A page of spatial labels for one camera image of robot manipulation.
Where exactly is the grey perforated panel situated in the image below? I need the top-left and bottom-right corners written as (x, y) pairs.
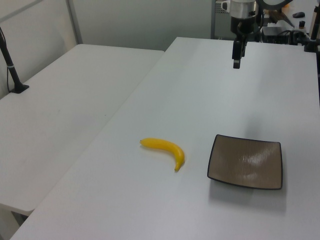
top-left (214, 0), bottom-right (231, 39)

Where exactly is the yellow banana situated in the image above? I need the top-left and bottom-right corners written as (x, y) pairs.
top-left (139, 137), bottom-right (186, 172)

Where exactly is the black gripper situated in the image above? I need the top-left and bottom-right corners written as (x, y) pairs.
top-left (230, 16), bottom-right (257, 70)

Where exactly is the brown square ceramic plate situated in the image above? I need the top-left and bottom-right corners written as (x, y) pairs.
top-left (206, 134), bottom-right (284, 190)

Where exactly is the black camera stand pole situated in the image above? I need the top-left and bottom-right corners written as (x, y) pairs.
top-left (0, 26), bottom-right (30, 95)

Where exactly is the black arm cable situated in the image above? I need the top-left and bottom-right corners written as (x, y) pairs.
top-left (254, 6), bottom-right (266, 35)

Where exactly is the black electronics box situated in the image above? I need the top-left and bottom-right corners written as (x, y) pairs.
top-left (261, 25), bottom-right (292, 44)

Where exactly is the grey partition post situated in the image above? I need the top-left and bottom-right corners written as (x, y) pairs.
top-left (66, 0), bottom-right (84, 46)

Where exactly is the black clamp stand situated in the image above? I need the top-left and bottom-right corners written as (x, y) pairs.
top-left (303, 0), bottom-right (320, 53)

